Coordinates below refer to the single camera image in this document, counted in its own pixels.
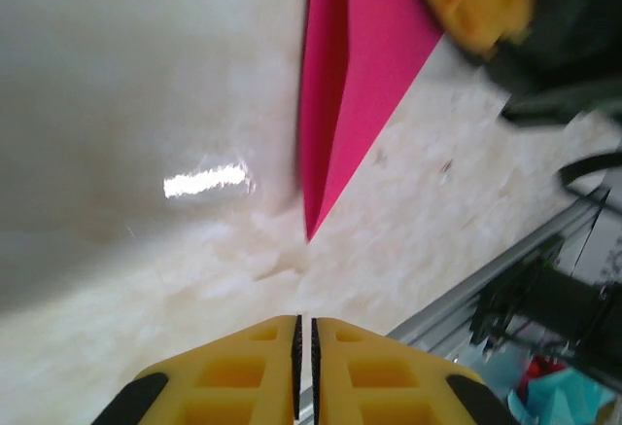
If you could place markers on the teal crumpled object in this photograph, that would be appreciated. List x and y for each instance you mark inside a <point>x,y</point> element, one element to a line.
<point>563,396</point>

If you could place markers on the long aluminium mounting rail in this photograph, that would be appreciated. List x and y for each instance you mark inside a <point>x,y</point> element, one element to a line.
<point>427,328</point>

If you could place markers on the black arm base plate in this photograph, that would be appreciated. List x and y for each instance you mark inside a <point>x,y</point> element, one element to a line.
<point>510,298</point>

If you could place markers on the pink paper sheet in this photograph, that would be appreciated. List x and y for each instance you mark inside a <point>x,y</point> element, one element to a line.
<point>369,55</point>

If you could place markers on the small red object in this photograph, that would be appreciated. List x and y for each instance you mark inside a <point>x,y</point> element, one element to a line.
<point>540,367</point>

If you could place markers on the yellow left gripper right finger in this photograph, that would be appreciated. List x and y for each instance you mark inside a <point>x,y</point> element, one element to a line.
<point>389,381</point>

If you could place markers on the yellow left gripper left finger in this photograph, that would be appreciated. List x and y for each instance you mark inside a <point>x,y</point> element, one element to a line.
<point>233,381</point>

